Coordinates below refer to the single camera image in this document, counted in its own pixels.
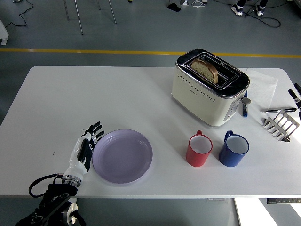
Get red mug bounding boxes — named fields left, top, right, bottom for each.
left=185, top=130, right=214, bottom=168

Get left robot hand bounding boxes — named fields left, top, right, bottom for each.
left=63, top=121, right=105, bottom=181

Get blue mug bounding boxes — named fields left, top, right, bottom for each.
left=218, top=130, right=250, bottom=168

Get white paper sheet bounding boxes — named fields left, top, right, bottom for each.
left=244, top=68, right=279, bottom=108

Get purple plate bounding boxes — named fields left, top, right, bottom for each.
left=92, top=129, right=153, bottom=185

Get thin black floor cable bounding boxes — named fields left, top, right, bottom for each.
left=4, top=0, right=35, bottom=28

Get black silver pen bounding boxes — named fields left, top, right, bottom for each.
left=260, top=107, right=297, bottom=114

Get yellow floor tape line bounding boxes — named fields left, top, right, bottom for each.
left=0, top=48, right=301, bottom=59

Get metal toast rack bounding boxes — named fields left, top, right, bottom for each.
left=262, top=109, right=301, bottom=143

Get metal chair legs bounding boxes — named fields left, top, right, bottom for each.
left=63, top=0, right=117, bottom=35

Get black table control panel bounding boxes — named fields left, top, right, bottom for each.
left=266, top=198, right=301, bottom=204

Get bread slice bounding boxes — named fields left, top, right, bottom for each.
left=190, top=58, right=219, bottom=84

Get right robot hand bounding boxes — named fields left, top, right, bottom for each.
left=288, top=82, right=301, bottom=111

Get white panel heater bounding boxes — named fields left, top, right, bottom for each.
left=0, top=18, right=9, bottom=46

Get black foot pedal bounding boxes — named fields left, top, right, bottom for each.
left=167, top=0, right=182, bottom=12

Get cream chrome toaster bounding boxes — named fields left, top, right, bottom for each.
left=171, top=48, right=252, bottom=128

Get long black floor cable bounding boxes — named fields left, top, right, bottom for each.
left=243, top=4, right=282, bottom=28

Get blue marker pen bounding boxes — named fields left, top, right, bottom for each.
left=241, top=90, right=249, bottom=118

